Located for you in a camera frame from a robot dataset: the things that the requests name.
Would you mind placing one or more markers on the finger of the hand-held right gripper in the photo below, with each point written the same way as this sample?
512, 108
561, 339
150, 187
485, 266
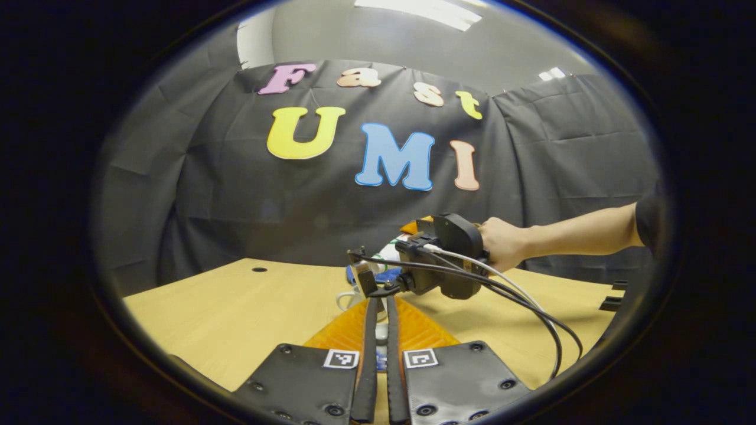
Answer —
419, 226

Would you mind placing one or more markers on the ceiling light panel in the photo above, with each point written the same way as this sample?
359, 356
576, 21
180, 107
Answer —
419, 12
552, 74

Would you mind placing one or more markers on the black backdrop cloth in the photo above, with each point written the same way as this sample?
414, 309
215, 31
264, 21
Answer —
236, 206

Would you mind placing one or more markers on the black shirt sleeve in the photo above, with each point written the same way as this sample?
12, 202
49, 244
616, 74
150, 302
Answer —
648, 224

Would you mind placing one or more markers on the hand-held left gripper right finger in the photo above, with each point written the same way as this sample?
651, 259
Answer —
393, 366

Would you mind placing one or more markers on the blue towel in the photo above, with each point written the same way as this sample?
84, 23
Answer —
391, 275

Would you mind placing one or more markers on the white green-label water bottle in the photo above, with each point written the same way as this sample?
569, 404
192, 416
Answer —
393, 251

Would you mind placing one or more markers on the small black stand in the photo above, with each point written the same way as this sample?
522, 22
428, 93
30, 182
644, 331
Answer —
611, 304

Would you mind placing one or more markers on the white ceramic teacup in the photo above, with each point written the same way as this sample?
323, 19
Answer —
356, 298

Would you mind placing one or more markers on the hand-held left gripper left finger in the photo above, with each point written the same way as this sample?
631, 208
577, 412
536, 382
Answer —
367, 354

